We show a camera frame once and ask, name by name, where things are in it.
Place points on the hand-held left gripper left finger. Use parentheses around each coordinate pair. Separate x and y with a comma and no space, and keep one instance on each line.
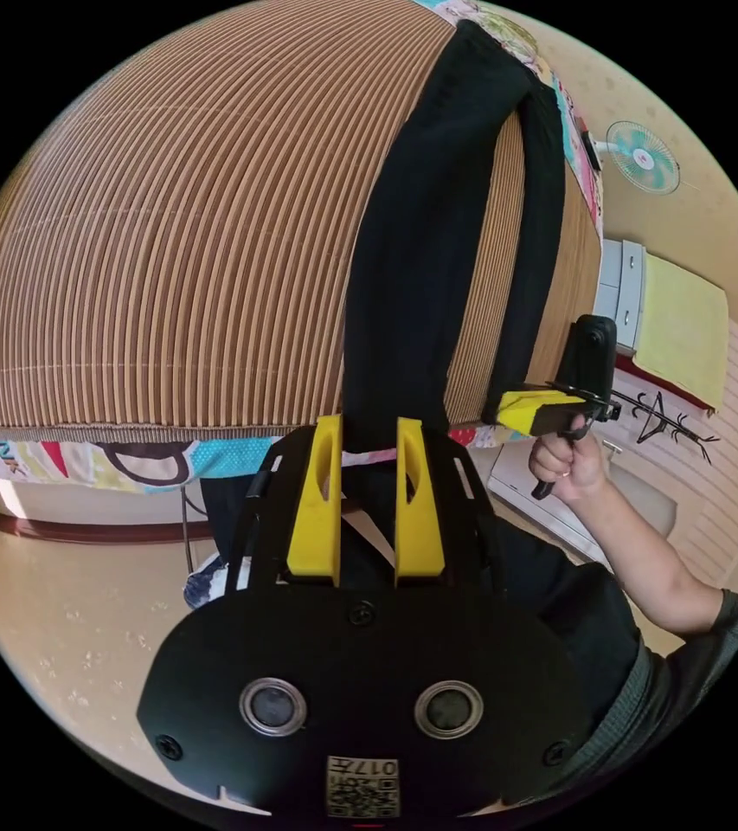
(313,519)

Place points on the black coat rack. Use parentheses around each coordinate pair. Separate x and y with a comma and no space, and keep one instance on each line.
(660,415)

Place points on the white cupboard with drawers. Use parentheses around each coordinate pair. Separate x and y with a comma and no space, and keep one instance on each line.
(621,292)

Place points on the person's body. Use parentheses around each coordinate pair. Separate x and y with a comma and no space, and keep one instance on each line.
(602,623)

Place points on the white and teal fan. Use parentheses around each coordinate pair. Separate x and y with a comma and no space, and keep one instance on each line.
(642,159)

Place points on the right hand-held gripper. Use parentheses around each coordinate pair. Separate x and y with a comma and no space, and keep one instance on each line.
(560,415)

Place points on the person's right hand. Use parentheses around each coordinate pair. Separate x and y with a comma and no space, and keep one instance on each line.
(570,467)

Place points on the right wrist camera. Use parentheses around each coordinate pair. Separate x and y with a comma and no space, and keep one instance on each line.
(592,354)

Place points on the black pants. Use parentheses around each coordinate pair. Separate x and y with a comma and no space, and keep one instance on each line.
(420,260)

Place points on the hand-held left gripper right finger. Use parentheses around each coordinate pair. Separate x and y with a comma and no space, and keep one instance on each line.
(419,526)

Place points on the person's right forearm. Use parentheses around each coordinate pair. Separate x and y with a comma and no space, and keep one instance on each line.
(647,558)

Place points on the yellow towel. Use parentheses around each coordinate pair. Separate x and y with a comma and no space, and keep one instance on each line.
(686,331)

